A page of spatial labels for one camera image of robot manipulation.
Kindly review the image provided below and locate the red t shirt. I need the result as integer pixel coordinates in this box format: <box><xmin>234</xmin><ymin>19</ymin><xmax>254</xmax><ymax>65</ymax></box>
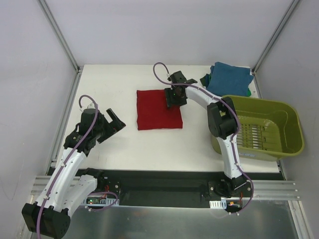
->
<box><xmin>137</xmin><ymin>90</ymin><xmax>183</xmax><ymax>130</ymax></box>

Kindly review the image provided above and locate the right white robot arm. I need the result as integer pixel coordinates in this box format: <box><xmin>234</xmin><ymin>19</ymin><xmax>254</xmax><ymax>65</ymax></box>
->
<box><xmin>164</xmin><ymin>71</ymin><xmax>247</xmax><ymax>198</ymax></box>

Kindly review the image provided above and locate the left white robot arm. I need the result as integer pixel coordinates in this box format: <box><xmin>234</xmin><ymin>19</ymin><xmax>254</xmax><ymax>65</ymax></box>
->
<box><xmin>21</xmin><ymin>108</ymin><xmax>126</xmax><ymax>239</ymax></box>

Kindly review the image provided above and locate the folded dark green t shirt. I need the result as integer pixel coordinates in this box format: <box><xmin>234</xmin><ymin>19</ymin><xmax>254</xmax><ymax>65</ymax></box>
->
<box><xmin>200</xmin><ymin>74</ymin><xmax>211</xmax><ymax>88</ymax></box>

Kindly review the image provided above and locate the folded blue t shirt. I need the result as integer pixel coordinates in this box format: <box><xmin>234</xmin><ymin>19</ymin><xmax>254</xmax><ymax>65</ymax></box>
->
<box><xmin>205</xmin><ymin>62</ymin><xmax>254</xmax><ymax>97</ymax></box>

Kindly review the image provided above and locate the olive green plastic basket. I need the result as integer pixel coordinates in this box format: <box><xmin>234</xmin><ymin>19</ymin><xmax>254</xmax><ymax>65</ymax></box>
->
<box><xmin>211</xmin><ymin>95</ymin><xmax>306</xmax><ymax>162</ymax></box>

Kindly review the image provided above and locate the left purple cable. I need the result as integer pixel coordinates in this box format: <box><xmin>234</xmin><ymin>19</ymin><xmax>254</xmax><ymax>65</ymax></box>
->
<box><xmin>36</xmin><ymin>94</ymin><xmax>100</xmax><ymax>239</ymax></box>

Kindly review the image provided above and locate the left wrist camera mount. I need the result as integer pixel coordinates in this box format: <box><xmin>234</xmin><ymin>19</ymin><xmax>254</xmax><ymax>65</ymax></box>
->
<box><xmin>80</xmin><ymin>103</ymin><xmax>95</xmax><ymax>112</ymax></box>

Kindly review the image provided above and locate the left white cable duct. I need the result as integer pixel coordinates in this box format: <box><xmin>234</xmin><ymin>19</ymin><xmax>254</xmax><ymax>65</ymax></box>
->
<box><xmin>83</xmin><ymin>196</ymin><xmax>120</xmax><ymax>207</ymax></box>

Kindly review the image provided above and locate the white cable duct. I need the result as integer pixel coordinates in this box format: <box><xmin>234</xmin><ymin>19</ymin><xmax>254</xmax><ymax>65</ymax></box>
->
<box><xmin>83</xmin><ymin>196</ymin><xmax>120</xmax><ymax>207</ymax></box>
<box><xmin>209</xmin><ymin>199</ymin><xmax>227</xmax><ymax>210</ymax></box>

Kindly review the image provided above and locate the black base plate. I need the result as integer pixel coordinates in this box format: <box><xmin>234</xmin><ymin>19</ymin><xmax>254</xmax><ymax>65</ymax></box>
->
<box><xmin>86</xmin><ymin>168</ymin><xmax>283</xmax><ymax>209</ymax></box>

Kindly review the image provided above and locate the right white cable duct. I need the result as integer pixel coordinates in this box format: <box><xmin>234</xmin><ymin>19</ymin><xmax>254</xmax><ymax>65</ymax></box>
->
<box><xmin>209</xmin><ymin>199</ymin><xmax>227</xmax><ymax>210</ymax></box>

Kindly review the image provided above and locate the left aluminium frame post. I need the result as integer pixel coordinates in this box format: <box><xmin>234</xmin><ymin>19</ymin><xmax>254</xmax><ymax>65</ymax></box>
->
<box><xmin>37</xmin><ymin>0</ymin><xmax>81</xmax><ymax>73</ymax></box>

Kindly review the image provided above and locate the aluminium frame post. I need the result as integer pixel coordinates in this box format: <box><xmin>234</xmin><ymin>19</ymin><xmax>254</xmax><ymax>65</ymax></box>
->
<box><xmin>37</xmin><ymin>0</ymin><xmax>81</xmax><ymax>73</ymax></box>
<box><xmin>252</xmin><ymin>0</ymin><xmax>301</xmax><ymax>75</ymax></box>

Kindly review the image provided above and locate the right aluminium frame post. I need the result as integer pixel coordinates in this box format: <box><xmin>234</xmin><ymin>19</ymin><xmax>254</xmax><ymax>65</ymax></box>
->
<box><xmin>252</xmin><ymin>0</ymin><xmax>301</xmax><ymax>75</ymax></box>

